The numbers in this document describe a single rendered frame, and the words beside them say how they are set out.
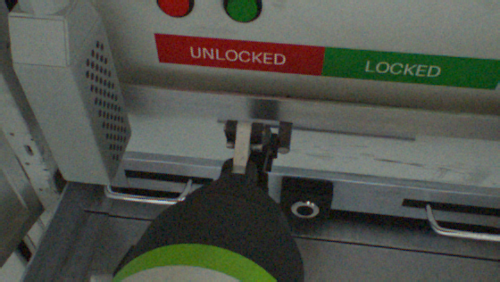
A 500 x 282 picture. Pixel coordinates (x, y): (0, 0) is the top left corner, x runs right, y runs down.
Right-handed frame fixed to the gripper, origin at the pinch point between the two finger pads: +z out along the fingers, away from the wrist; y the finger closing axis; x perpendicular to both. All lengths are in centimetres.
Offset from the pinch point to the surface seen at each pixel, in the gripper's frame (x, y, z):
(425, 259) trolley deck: 19.9, 15.2, 10.5
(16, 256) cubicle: -34.6, 24.8, 15.2
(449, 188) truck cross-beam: 21.0, 6.0, 10.6
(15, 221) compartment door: -30.8, 16.1, 9.7
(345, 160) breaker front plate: 9.2, 3.7, 10.2
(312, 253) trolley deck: 6.6, 15.7, 9.5
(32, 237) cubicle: -32.3, 21.8, 15.7
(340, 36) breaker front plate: 6.4, -10.8, 1.8
